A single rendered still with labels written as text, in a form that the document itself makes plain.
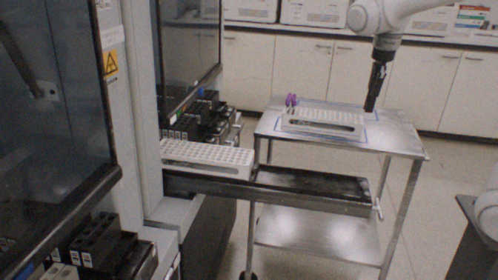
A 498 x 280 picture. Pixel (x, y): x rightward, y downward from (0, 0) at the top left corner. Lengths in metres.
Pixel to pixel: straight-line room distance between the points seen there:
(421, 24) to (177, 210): 2.71
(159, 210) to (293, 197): 0.38
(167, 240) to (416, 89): 2.85
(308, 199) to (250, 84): 2.46
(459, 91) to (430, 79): 0.27
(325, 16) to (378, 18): 2.14
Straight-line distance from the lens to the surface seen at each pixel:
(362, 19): 1.09
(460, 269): 1.47
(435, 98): 3.53
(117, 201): 0.85
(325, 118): 1.34
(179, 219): 1.02
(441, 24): 3.38
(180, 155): 1.07
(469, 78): 3.55
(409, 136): 1.48
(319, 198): 1.02
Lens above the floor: 1.38
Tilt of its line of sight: 27 degrees down
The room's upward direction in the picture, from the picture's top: 3 degrees clockwise
